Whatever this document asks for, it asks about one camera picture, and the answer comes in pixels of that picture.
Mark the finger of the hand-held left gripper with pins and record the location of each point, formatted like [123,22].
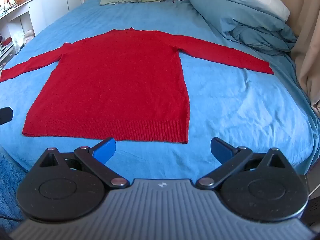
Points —
[5,115]

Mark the blue rug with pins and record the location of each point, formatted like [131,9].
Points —
[10,180]

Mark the long blue bolster pillow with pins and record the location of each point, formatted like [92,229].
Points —
[240,25]

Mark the red knit sweater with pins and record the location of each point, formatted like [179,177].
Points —
[112,87]

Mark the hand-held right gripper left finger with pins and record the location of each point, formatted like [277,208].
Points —
[106,150]

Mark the beige curtain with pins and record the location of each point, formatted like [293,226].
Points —
[305,42]

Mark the bed with blue sheet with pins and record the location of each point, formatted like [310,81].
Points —
[237,110]

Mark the white shelf unit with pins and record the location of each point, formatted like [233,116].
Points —
[22,15]

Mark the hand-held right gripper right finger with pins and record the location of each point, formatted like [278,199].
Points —
[220,150]

